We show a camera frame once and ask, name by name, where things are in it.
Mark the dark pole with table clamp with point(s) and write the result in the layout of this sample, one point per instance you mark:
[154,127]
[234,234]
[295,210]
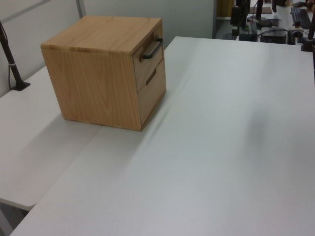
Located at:
[308,37]

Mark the brown desk mat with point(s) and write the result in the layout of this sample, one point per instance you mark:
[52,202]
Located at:
[265,10]

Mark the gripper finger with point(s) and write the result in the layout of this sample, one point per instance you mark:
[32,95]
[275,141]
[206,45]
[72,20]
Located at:
[245,27]
[235,30]

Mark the dark robot gripper body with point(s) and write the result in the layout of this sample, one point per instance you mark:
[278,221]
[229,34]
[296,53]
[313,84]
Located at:
[238,14]

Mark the dark camera pole with base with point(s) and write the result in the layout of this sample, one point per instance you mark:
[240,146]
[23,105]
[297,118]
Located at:
[12,66]

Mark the wooden drawer cabinet box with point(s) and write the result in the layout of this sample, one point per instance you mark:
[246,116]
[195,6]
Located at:
[93,73]

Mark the dark stand with round base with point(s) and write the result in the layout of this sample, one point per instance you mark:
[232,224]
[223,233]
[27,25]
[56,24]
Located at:
[259,14]

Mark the black computer keyboard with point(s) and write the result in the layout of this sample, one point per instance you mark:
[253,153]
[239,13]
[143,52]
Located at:
[300,17]

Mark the black electronics box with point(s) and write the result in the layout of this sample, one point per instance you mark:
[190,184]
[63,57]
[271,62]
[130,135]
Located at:
[274,36]

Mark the wooden background cabinet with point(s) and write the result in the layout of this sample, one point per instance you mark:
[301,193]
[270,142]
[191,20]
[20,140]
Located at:
[224,8]

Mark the wooden drawer with cutout grip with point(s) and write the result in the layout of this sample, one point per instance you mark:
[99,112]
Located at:
[151,100]

